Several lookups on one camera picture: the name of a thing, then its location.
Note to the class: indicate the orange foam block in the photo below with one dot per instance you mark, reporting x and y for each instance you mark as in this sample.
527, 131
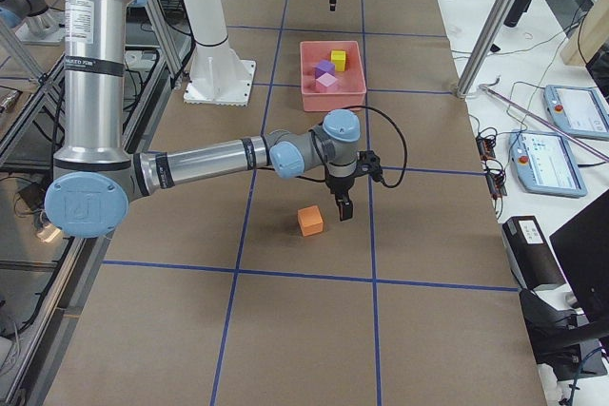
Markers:
310, 220

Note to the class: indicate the yellow foam block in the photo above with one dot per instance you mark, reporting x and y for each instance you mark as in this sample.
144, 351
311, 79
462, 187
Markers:
338, 58

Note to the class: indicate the purple foam block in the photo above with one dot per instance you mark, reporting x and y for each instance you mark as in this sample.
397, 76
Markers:
323, 67

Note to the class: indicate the light pink foam block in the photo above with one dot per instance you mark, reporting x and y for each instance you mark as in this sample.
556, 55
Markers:
326, 83

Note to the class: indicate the pink plastic bin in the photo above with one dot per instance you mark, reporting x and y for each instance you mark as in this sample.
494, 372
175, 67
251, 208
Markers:
352, 86

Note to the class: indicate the metal grabber stick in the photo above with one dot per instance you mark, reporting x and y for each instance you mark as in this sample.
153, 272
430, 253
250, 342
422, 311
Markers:
580, 143

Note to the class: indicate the black bottle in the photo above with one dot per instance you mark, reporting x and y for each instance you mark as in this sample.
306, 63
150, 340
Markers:
518, 9

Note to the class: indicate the black box device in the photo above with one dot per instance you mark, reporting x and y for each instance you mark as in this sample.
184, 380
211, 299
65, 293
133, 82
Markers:
530, 256

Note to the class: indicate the blue teach pendant near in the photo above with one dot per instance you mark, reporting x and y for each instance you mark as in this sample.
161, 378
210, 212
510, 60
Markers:
544, 164

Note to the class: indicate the blue teach pendant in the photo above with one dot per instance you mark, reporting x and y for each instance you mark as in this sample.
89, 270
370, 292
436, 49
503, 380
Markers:
578, 111
544, 164

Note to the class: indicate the black monitor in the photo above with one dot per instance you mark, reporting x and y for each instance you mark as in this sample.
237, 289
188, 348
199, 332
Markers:
581, 248

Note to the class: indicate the blue teach pendant far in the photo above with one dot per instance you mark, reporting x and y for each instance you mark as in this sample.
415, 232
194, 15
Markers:
578, 111

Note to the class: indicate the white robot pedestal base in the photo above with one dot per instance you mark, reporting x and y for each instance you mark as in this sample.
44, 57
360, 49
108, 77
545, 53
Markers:
217, 75

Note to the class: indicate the aluminium frame post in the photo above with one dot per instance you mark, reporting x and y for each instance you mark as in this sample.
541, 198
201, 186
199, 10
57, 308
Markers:
486, 38

